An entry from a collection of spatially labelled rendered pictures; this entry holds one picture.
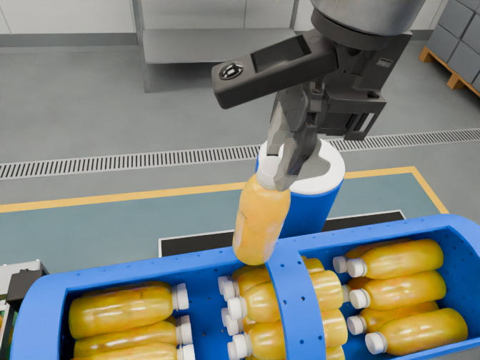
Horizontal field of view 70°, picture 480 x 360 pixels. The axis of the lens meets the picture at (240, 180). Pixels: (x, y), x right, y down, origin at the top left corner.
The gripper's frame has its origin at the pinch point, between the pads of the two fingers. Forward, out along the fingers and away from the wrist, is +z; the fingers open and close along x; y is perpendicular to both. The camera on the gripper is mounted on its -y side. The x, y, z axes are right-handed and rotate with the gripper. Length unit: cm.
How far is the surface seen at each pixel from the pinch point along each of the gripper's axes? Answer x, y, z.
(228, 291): -2.1, -0.5, 33.7
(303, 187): 30, 28, 42
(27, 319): -6.5, -33.2, 26.6
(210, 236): 70, 16, 134
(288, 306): -9.8, 6.7, 22.9
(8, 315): 5, -46, 55
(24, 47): 317, -138, 175
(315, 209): 27, 34, 49
